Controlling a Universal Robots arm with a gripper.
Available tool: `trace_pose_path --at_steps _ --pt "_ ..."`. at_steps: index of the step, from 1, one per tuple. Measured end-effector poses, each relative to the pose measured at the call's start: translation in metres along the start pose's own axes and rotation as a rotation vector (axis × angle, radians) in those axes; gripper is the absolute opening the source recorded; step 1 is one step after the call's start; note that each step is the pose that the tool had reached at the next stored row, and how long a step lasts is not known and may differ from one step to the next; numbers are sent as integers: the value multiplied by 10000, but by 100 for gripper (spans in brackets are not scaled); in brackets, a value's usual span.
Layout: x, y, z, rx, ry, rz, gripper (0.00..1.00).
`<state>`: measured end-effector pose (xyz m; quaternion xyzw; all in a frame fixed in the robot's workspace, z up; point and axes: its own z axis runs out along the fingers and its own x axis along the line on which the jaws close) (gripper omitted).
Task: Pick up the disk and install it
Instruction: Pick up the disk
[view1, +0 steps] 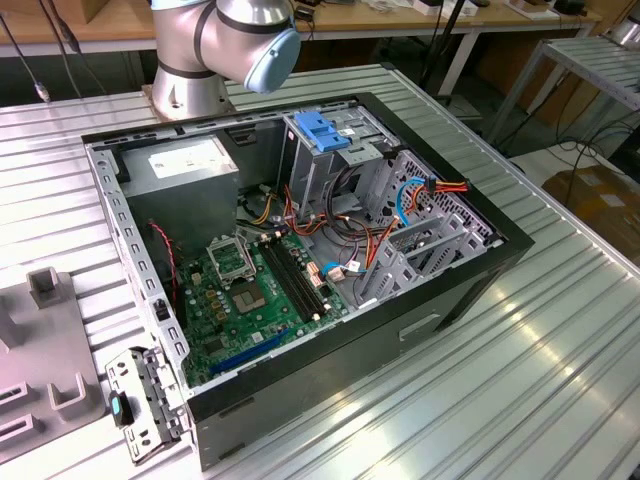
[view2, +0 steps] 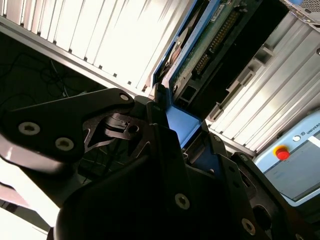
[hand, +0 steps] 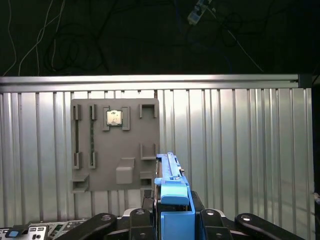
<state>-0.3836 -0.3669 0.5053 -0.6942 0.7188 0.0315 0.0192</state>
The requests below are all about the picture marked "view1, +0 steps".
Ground blue data wire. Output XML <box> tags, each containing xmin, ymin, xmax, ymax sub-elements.
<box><xmin>394</xmin><ymin>175</ymin><xmax>437</xmax><ymax>230</ymax></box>

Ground red yellow power wire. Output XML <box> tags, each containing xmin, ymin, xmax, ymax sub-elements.
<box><xmin>430</xmin><ymin>179</ymin><xmax>472</xmax><ymax>197</ymax></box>

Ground grey metal disk bay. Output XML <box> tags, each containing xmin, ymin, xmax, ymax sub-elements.
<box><xmin>349</xmin><ymin>209</ymin><xmax>504</xmax><ymax>314</ymax></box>

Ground black RAM slot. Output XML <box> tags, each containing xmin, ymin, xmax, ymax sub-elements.
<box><xmin>257</xmin><ymin>240</ymin><xmax>314</xmax><ymax>323</ymax></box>
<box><xmin>264</xmin><ymin>238</ymin><xmax>320</xmax><ymax>320</ymax></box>
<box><xmin>278</xmin><ymin>234</ymin><xmax>332</xmax><ymax>312</ymax></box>
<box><xmin>272</xmin><ymin>236</ymin><xmax>326</xmax><ymax>316</ymax></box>

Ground grey metal drive cage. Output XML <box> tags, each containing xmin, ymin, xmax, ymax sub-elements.
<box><xmin>277</xmin><ymin>109</ymin><xmax>404</xmax><ymax>226</ymax></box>

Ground thin metal locking lever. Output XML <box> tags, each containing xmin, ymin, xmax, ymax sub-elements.
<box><xmin>238</xmin><ymin>229</ymin><xmax>262</xmax><ymax>281</ymax></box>

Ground CPU socket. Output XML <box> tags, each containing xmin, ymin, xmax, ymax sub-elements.
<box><xmin>229</xmin><ymin>282</ymin><xmax>274</xmax><ymax>316</ymax></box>

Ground metal socket cover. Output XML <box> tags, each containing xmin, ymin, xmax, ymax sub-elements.
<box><xmin>205</xmin><ymin>234</ymin><xmax>259</xmax><ymax>286</ymax></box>

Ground blue plastic drive latch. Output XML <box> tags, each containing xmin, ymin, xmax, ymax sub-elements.
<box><xmin>294</xmin><ymin>110</ymin><xmax>354</xmax><ymax>154</ymax></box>

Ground green motherboard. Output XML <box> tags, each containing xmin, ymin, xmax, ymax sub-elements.
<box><xmin>174</xmin><ymin>232</ymin><xmax>351</xmax><ymax>389</ymax></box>

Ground black open PC case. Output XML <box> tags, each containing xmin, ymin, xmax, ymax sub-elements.
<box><xmin>79</xmin><ymin>91</ymin><xmax>536</xmax><ymax>474</ymax></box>

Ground blue expansion slot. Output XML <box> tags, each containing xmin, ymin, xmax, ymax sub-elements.
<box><xmin>208</xmin><ymin>327</ymin><xmax>290</xmax><ymax>376</ymax></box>

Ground grey power supply unit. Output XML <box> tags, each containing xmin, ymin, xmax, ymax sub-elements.
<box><xmin>119</xmin><ymin>134</ymin><xmax>241</xmax><ymax>256</ymax></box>

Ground black case fan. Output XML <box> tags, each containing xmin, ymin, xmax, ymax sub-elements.
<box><xmin>146</xmin><ymin>219</ymin><xmax>187</xmax><ymax>326</ymax></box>

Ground white small boxes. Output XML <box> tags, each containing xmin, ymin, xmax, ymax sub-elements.
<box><xmin>413</xmin><ymin>0</ymin><xmax>481</xmax><ymax>17</ymax></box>

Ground long wooden desk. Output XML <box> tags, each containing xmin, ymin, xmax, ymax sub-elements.
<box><xmin>0</xmin><ymin>0</ymin><xmax>604</xmax><ymax>59</ymax></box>

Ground grey parts rack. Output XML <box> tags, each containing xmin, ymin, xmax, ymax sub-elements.
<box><xmin>0</xmin><ymin>267</ymin><xmax>109</xmax><ymax>461</ymax></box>

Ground metal slat side table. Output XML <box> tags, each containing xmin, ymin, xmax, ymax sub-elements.
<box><xmin>487</xmin><ymin>35</ymin><xmax>640</xmax><ymax>146</ymax></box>

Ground blue wire with white label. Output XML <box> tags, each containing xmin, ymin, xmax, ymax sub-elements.
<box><xmin>321</xmin><ymin>258</ymin><xmax>370</xmax><ymax>285</ymax></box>

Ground red orange wire bundle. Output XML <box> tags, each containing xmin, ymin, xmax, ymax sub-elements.
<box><xmin>281</xmin><ymin>183</ymin><xmax>401</xmax><ymax>271</ymax></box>

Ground thick black wire bundle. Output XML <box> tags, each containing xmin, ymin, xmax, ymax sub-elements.
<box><xmin>327</xmin><ymin>163</ymin><xmax>386</xmax><ymax>241</ymax></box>

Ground yellow black wire bundle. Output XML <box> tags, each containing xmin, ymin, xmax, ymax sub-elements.
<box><xmin>237</xmin><ymin>191</ymin><xmax>282</xmax><ymax>227</ymax></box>

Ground black plastic supply bracket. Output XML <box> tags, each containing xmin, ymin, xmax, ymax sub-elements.
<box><xmin>115</xmin><ymin>148</ymin><xmax>134</xmax><ymax>184</ymax></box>

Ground square brown base plate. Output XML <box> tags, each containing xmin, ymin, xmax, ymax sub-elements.
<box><xmin>141</xmin><ymin>83</ymin><xmax>237</xmax><ymax>124</ymax></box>

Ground grey hinged slot bracket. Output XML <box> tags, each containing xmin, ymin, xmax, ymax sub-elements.
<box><xmin>103</xmin><ymin>346</ymin><xmax>195</xmax><ymax>467</ymax></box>

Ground black blue latch handle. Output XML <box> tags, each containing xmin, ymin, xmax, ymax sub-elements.
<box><xmin>108</xmin><ymin>390</ymin><xmax>135</xmax><ymax>429</ymax></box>

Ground black cable with silver plug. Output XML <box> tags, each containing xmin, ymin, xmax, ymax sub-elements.
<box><xmin>0</xmin><ymin>9</ymin><xmax>54</xmax><ymax>105</ymax></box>

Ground thin black cable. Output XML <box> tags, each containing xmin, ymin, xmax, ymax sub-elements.
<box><xmin>39</xmin><ymin>0</ymin><xmax>102</xmax><ymax>96</ymax></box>

